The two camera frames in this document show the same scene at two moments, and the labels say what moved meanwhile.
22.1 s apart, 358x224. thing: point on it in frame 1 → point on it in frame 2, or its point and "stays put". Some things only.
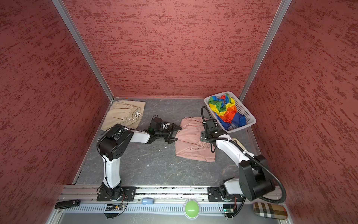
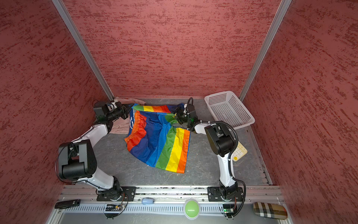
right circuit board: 228,208 stays put
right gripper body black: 207,134 → 184,118
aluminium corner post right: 283,7 stays put
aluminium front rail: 175,195 stays put
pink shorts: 188,143 → 120,125
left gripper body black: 165,133 → 121,111
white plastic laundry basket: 230,112 stays put
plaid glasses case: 270,210 stays put
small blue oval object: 148,201 stays put
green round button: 191,209 stays put
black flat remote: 67,204 stays put
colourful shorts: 225,109 → 155,138
